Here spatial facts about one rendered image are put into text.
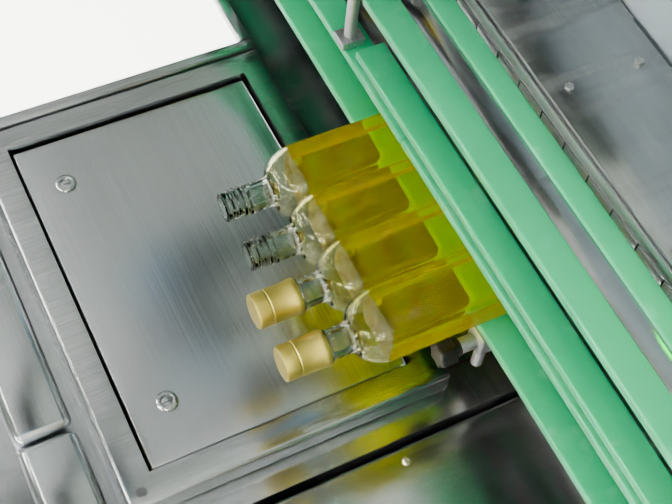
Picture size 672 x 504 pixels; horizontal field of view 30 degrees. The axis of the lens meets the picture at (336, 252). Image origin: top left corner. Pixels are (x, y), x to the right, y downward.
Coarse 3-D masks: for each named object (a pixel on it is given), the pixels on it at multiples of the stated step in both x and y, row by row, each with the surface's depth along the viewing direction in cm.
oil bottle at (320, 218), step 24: (384, 168) 120; (408, 168) 120; (336, 192) 118; (360, 192) 118; (384, 192) 118; (408, 192) 118; (312, 216) 116; (336, 216) 116; (360, 216) 116; (384, 216) 117; (312, 240) 116
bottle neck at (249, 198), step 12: (264, 180) 119; (228, 192) 118; (240, 192) 118; (252, 192) 118; (264, 192) 119; (228, 204) 117; (240, 204) 118; (252, 204) 118; (264, 204) 119; (228, 216) 118; (240, 216) 119
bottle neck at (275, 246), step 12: (288, 228) 117; (252, 240) 116; (264, 240) 116; (276, 240) 116; (288, 240) 116; (252, 252) 115; (264, 252) 116; (276, 252) 116; (288, 252) 117; (252, 264) 116; (264, 264) 116
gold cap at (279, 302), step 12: (264, 288) 113; (276, 288) 113; (288, 288) 113; (252, 300) 112; (264, 300) 112; (276, 300) 112; (288, 300) 112; (300, 300) 113; (252, 312) 113; (264, 312) 112; (276, 312) 112; (288, 312) 113; (300, 312) 113; (264, 324) 112
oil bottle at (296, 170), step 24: (360, 120) 122; (384, 120) 122; (312, 144) 120; (336, 144) 120; (360, 144) 121; (384, 144) 121; (288, 168) 118; (312, 168) 119; (336, 168) 119; (360, 168) 119; (288, 192) 118; (312, 192) 118; (288, 216) 121
